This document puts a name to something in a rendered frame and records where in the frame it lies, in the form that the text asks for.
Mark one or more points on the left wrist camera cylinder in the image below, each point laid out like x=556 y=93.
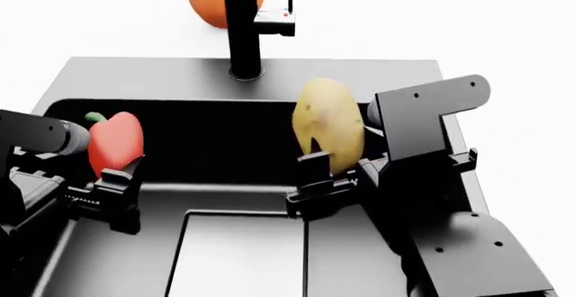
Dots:
x=40 y=131

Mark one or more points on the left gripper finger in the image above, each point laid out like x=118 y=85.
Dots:
x=38 y=184
x=120 y=175

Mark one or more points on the dark grey kitchen sink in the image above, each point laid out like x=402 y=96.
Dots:
x=148 y=77

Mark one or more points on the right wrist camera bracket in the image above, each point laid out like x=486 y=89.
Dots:
x=414 y=121

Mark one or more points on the black kitchen faucet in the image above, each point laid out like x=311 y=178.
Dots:
x=243 y=33

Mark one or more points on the yellow potato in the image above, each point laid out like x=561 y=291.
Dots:
x=330 y=118

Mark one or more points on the orange rounded cutting board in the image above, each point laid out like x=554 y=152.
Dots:
x=204 y=0

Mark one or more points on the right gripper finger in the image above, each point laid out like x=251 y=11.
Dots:
x=371 y=170
x=316 y=168

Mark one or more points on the red bell pepper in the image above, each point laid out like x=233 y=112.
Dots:
x=118 y=140

